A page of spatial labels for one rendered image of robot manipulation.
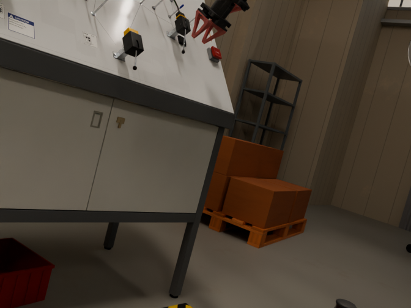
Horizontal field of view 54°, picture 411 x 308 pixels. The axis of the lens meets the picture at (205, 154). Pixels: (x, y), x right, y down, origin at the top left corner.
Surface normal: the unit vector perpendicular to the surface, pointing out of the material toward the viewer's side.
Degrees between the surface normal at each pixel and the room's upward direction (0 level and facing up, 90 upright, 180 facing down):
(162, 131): 90
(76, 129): 90
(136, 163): 90
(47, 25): 54
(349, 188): 90
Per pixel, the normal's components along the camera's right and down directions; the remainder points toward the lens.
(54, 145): 0.70, 0.23
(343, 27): -0.57, -0.10
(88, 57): 0.72, -0.38
